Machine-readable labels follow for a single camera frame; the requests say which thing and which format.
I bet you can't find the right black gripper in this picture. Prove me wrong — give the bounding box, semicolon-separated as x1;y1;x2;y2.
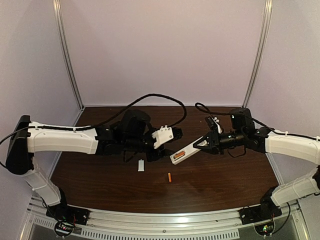
194;129;246;156

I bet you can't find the white remote control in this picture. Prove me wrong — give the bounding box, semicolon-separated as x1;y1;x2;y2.
169;143;200;165

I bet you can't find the orange battery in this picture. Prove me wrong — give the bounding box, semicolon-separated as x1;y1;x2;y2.
168;172;172;183
173;151;186;160

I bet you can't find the white battery cover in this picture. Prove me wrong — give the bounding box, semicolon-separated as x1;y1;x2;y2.
137;159;145;172

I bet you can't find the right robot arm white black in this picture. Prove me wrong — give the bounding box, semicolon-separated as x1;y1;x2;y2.
193;107;320;221

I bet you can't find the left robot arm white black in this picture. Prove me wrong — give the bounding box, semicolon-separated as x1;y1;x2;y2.
3;110;182;222

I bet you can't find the right round circuit board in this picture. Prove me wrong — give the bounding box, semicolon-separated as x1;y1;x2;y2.
254;221;275;237

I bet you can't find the round circuit board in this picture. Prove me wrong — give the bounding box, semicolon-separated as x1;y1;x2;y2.
53;221;75;238
254;221;275;237

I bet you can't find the left round circuit board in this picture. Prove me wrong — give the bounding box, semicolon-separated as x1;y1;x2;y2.
53;221;75;238

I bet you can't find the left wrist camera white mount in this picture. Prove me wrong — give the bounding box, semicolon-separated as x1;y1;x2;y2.
151;125;183;149

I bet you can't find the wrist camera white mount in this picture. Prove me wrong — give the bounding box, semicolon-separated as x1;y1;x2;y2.
151;125;183;149
205;116;224;134

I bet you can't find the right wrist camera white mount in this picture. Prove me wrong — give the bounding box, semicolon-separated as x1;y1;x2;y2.
205;116;224;134

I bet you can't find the right black camera cable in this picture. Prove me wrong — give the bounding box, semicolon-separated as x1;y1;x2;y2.
194;102;276;131

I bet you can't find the black camera cable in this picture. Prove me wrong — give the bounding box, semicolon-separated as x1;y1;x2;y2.
194;102;276;131
94;93;188;128

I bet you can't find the left black camera cable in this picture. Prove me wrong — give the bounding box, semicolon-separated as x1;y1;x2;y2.
94;93;188;128

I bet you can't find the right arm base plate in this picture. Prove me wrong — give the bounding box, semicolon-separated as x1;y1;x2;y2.
238;205;282;225

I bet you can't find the front aluminium rail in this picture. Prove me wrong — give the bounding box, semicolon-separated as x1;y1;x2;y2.
24;194;306;240

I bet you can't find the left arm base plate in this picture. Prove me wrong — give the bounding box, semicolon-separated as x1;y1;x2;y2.
45;203;90;226

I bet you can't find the right aluminium frame post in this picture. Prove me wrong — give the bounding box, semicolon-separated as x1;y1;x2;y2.
242;0;273;108

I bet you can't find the aluminium frame post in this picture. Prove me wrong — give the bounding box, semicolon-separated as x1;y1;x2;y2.
242;0;273;108
52;0;85;110

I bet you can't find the left aluminium frame post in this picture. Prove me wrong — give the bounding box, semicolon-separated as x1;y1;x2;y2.
52;0;85;110

